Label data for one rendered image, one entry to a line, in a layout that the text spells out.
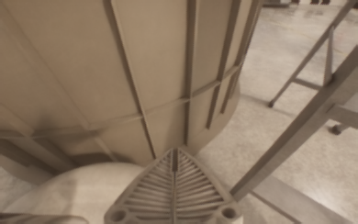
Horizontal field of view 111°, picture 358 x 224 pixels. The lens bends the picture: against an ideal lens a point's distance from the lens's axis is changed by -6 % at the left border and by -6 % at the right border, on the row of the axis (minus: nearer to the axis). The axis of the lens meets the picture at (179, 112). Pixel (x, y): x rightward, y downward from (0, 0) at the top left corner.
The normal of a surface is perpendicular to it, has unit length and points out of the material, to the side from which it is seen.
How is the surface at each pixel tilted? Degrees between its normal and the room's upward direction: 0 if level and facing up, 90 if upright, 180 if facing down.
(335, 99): 76
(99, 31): 90
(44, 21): 90
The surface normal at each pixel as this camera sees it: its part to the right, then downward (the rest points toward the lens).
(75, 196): 0.02, 0.44
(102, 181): -0.01, -0.70
